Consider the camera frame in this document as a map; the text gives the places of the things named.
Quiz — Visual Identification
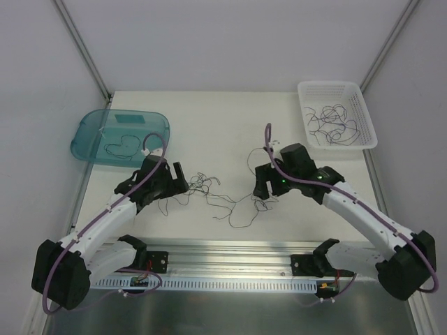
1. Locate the bundle of thin cables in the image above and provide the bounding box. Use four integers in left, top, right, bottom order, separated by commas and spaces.
155, 148, 280, 230

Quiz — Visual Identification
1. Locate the purple thin cable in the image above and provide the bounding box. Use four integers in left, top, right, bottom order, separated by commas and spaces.
316, 103, 350, 140

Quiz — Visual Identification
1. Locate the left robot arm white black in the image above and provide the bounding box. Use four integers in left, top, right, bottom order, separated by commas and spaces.
31, 154, 189, 310

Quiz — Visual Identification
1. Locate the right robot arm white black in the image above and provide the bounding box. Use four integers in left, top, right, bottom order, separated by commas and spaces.
254, 143, 439, 301

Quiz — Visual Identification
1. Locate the white perforated plastic basket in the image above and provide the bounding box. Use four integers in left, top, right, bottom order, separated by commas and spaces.
298, 80, 378, 156

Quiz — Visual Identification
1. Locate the teal translucent plastic bin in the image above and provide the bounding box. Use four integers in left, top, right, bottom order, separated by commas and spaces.
71, 109, 170, 168

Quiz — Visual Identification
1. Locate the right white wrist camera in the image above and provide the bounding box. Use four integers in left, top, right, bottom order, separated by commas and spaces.
263, 140, 282, 154

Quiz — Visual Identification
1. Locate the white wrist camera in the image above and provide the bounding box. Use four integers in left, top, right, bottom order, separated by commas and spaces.
263, 140, 282, 154
141, 148, 164, 158

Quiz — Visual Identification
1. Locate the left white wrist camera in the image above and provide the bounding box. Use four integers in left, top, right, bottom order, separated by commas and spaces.
141, 148, 164, 158

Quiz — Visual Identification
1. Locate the black cable in teal bin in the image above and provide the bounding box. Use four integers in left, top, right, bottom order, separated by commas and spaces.
104, 135, 142, 160

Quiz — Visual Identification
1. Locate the aluminium mounting rail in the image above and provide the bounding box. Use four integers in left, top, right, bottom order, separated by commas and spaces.
94, 237, 420, 280

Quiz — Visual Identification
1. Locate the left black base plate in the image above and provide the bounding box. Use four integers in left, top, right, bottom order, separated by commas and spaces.
142, 251, 169, 274

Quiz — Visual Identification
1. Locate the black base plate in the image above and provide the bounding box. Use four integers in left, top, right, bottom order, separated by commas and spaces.
142, 251, 169, 274
290, 254, 354, 278

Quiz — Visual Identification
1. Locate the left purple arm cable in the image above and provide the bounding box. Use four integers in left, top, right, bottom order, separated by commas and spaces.
41, 132, 167, 315

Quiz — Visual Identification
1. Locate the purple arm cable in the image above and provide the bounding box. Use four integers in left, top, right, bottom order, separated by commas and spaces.
41, 132, 167, 315
263, 122, 439, 308

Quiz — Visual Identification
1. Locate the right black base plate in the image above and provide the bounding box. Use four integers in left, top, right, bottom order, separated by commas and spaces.
290, 254, 354, 278

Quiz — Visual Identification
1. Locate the white slotted cable duct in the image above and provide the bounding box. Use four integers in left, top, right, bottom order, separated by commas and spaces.
91, 276, 317, 294

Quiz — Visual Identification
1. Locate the right aluminium frame post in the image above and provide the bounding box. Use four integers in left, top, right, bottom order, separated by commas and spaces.
360, 0, 423, 93

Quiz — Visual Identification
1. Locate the aluminium frame post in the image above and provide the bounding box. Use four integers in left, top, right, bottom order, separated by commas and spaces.
360, 0, 423, 93
51, 0, 112, 105

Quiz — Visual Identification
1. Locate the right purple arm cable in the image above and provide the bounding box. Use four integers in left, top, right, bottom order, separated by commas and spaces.
263, 122, 439, 308

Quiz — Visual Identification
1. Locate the left aluminium frame post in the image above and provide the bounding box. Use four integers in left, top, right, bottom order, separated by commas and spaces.
51, 0, 112, 105

